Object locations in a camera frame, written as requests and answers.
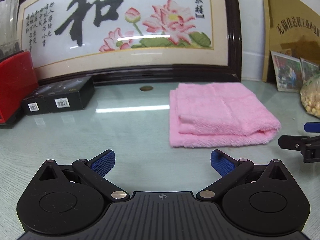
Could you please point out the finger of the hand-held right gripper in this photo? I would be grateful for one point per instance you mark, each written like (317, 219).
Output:
(312, 127)
(287, 141)

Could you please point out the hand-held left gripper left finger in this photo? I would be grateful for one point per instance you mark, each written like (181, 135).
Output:
(103, 163)

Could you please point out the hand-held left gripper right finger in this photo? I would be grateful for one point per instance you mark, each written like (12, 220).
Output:
(221, 165)

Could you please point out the pink towel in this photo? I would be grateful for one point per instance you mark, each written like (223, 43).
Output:
(212, 110)

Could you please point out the plastic bag of popcorn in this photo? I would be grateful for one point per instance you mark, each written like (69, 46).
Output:
(312, 100)

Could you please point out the black cardboard box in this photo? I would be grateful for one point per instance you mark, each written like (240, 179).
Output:
(75, 95)
(37, 97)

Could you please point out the round brass disc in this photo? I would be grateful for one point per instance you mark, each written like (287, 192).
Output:
(146, 88)

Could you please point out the framed lotus cross-stitch picture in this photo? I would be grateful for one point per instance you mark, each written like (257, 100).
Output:
(150, 55)

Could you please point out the gold plaque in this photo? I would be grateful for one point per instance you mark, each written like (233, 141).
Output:
(295, 10)

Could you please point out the red box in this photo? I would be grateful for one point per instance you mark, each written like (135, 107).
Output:
(15, 85)

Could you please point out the clear plastic container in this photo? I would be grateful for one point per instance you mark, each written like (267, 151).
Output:
(8, 17)

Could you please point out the small silver photo frame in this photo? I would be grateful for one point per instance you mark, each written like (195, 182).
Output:
(310, 68)

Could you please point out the large silver photo frame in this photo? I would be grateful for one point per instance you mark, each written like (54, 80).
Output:
(287, 72)

